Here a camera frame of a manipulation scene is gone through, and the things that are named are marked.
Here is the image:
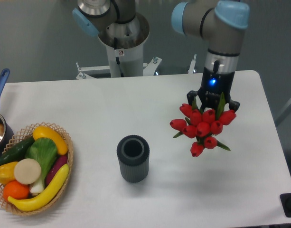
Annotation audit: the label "red tulip bouquet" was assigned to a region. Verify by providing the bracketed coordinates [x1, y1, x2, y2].
[169, 93, 236, 157]

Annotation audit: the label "yellow squash upper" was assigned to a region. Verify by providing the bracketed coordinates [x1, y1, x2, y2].
[32, 126, 68, 155]

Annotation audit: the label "black device at table edge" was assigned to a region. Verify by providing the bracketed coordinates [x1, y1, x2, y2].
[280, 193, 291, 218]

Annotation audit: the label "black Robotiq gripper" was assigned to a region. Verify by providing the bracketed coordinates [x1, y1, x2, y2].
[187, 67, 240, 112]

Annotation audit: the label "orange fruit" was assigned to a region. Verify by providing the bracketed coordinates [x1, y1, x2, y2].
[3, 180, 29, 202]

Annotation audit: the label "yellow bell pepper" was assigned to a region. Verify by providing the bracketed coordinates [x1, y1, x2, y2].
[0, 161, 18, 185]

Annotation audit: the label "green cucumber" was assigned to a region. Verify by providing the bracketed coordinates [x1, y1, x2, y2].
[0, 137, 35, 166]

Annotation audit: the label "beige round disc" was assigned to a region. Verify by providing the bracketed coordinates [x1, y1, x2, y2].
[14, 158, 41, 185]

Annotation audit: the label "white furniture leg right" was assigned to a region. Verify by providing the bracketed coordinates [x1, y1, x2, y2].
[274, 98, 291, 127]

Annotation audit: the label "woven wicker basket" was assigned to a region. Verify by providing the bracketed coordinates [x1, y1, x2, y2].
[0, 123, 73, 216]

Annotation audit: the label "white metal base frame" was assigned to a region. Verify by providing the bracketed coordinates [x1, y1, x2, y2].
[75, 54, 197, 80]

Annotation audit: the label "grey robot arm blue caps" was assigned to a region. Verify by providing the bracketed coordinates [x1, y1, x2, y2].
[72, 0, 250, 111]

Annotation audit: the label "purple eggplant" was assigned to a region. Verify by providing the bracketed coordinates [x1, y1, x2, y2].
[45, 155, 67, 186]

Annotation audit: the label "green bok choy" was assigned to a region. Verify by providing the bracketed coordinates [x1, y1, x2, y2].
[25, 138, 57, 196]

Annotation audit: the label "dark grey ribbed vase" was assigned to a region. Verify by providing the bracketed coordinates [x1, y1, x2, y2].
[116, 135, 150, 183]

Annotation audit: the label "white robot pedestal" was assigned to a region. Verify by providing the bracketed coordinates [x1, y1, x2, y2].
[98, 13, 150, 78]

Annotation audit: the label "long yellow squash lower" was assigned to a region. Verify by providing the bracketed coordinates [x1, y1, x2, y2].
[8, 164, 69, 212]

